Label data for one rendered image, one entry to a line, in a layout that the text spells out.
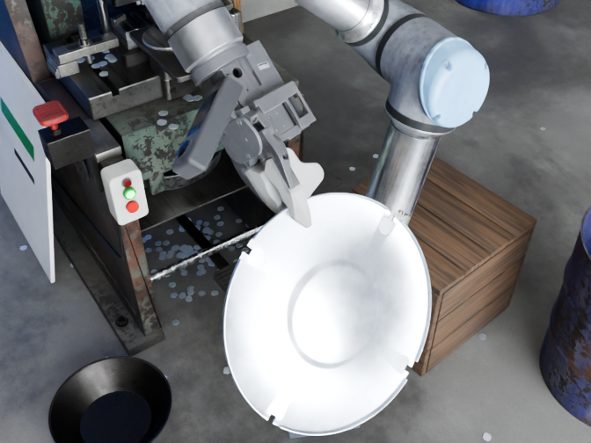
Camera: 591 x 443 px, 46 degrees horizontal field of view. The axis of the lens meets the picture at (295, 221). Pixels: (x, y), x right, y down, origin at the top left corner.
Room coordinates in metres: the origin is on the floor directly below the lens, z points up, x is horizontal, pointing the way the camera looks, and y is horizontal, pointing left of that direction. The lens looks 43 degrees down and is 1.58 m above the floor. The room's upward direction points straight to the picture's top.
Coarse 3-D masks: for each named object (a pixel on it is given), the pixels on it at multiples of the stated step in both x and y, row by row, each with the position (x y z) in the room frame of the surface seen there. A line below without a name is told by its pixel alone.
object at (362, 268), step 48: (336, 192) 0.62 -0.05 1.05; (288, 240) 0.57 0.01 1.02; (336, 240) 0.59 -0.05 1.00; (384, 240) 0.61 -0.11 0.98; (240, 288) 0.51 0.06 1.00; (288, 288) 0.53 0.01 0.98; (336, 288) 0.55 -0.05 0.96; (384, 288) 0.58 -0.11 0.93; (240, 336) 0.48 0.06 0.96; (288, 336) 0.50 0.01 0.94; (336, 336) 0.51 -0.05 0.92; (384, 336) 0.54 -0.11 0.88; (240, 384) 0.44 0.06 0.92; (288, 384) 0.46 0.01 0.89; (336, 384) 0.48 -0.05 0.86; (384, 384) 0.50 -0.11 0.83; (336, 432) 0.44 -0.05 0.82
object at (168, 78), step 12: (156, 24) 1.55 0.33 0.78; (132, 36) 1.49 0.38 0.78; (144, 36) 1.48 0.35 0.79; (156, 36) 1.48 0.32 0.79; (144, 48) 1.43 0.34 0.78; (156, 48) 1.43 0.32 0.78; (168, 48) 1.42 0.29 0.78; (156, 60) 1.38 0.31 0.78; (168, 60) 1.38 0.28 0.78; (156, 72) 1.45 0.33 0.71; (168, 72) 1.33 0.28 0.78; (180, 72) 1.33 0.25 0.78; (168, 84) 1.42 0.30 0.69; (180, 84) 1.43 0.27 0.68; (192, 84) 1.45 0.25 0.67; (168, 96) 1.42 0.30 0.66; (180, 96) 1.43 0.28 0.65
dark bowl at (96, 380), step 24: (96, 360) 1.08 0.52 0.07; (120, 360) 1.09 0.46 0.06; (144, 360) 1.08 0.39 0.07; (72, 384) 1.02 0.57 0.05; (96, 384) 1.04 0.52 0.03; (120, 384) 1.05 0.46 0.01; (144, 384) 1.04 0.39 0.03; (168, 384) 1.01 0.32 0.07; (72, 408) 0.97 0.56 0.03; (96, 408) 0.98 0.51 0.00; (120, 408) 0.98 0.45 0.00; (144, 408) 0.98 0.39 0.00; (168, 408) 0.95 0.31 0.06; (72, 432) 0.90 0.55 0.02; (96, 432) 0.91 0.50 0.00; (120, 432) 0.91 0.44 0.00; (144, 432) 0.91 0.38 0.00
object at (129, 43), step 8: (144, 8) 1.63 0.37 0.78; (128, 16) 1.59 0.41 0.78; (136, 16) 1.59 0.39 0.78; (144, 16) 1.61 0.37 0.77; (120, 24) 1.55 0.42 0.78; (128, 24) 1.55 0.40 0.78; (136, 24) 1.55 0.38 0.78; (144, 24) 1.55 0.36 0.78; (152, 24) 1.55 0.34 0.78; (120, 32) 1.53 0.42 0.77; (128, 32) 1.51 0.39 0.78; (120, 40) 1.54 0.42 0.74; (128, 40) 1.51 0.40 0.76; (128, 48) 1.51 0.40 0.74
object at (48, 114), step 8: (48, 104) 1.24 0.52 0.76; (56, 104) 1.24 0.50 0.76; (40, 112) 1.20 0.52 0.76; (48, 112) 1.20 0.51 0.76; (56, 112) 1.20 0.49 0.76; (64, 112) 1.21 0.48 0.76; (40, 120) 1.18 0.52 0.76; (48, 120) 1.18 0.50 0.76; (56, 120) 1.18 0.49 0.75; (64, 120) 1.19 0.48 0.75; (56, 128) 1.21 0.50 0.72
